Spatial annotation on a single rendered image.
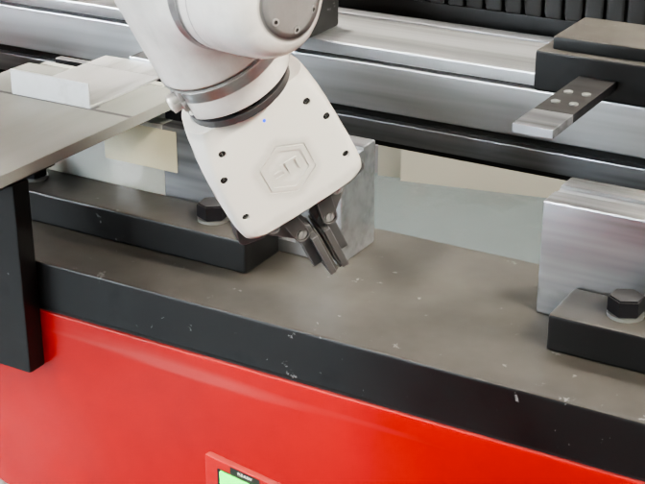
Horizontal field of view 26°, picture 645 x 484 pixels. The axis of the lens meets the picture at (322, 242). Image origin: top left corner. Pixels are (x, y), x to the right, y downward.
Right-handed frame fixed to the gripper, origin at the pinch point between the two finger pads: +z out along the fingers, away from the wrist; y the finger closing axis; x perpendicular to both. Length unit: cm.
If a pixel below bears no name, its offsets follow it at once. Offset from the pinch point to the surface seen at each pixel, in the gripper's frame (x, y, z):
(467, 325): -4.3, 6.3, 11.2
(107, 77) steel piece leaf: 30.6, -6.6, -4.7
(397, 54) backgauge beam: 33.3, 19.1, 11.5
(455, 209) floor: 191, 54, 166
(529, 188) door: 193, 75, 175
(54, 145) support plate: 15.3, -13.1, -10.2
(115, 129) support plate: 18.4, -8.4, -6.8
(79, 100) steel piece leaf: 23.9, -9.7, -7.8
